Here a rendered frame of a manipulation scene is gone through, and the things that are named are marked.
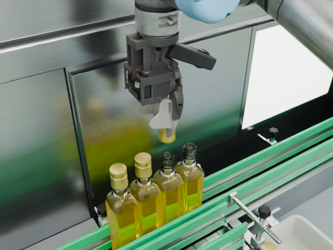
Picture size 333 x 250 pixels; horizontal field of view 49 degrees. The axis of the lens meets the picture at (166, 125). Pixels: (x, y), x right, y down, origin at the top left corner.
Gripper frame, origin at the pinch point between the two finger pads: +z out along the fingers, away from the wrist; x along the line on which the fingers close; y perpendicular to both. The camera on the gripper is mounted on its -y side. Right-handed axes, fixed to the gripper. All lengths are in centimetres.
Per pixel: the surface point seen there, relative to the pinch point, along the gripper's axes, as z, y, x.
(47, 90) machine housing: -6.1, 18.9, -14.4
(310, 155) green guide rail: 26, -48, 2
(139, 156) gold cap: 6.2, 5.9, -0.5
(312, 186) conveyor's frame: 39, -52, 4
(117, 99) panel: -1.2, 5.3, -11.9
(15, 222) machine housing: 25.5, 31.9, -13.9
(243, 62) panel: -1.0, -30.9, -13.2
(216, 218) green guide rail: 29.3, -11.9, 5.5
